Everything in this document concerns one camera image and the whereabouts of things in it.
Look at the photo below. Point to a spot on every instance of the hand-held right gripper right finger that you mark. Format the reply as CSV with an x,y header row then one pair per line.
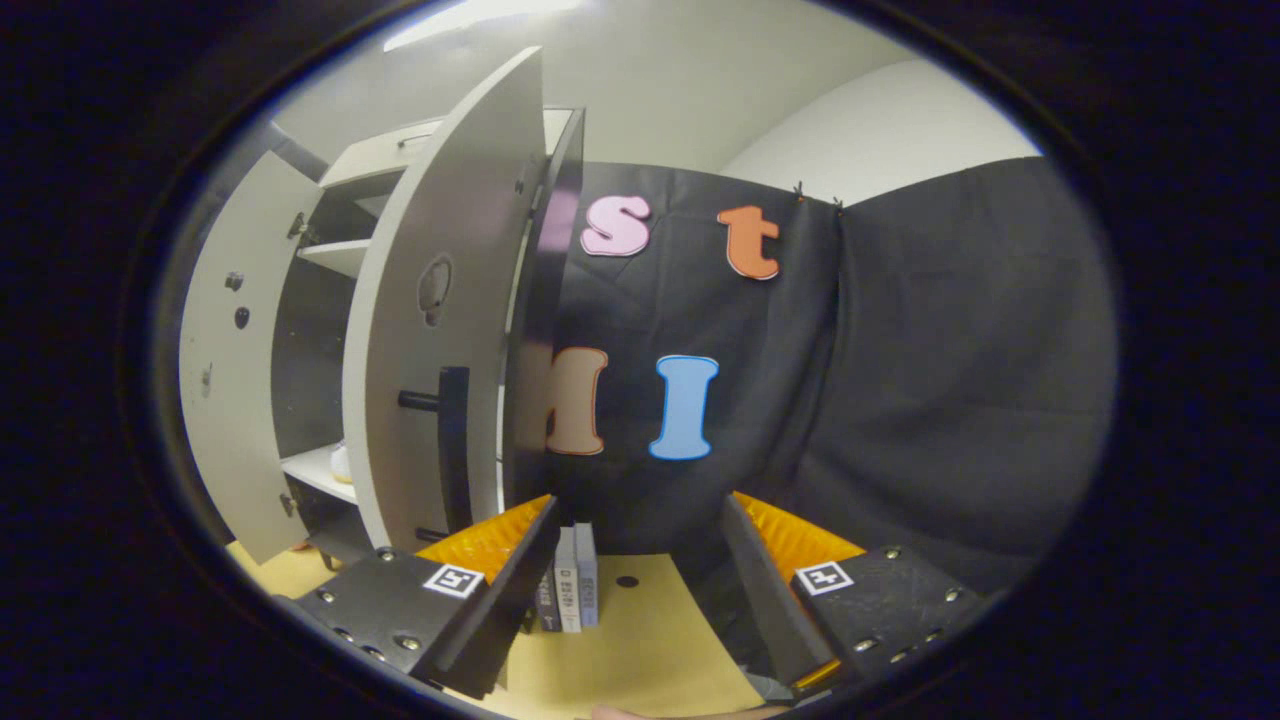
x,y
765,590

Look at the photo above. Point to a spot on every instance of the white cabinet door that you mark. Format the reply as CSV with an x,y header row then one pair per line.
x,y
400,300
230,400

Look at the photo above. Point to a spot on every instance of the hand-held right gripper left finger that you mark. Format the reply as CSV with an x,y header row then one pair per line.
x,y
515,590

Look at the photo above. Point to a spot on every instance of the white cabinet drawer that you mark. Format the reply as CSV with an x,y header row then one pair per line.
x,y
370,155

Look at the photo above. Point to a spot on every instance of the black backdrop cloth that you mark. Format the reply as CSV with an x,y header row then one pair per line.
x,y
900,400

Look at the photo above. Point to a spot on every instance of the upright book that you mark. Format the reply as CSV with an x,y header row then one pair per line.
x,y
567,585
588,580
548,605

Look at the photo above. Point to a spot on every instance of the white striped shoe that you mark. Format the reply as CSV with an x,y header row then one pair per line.
x,y
342,465

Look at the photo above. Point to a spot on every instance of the white shoe cabinet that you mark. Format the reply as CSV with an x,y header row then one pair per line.
x,y
540,300

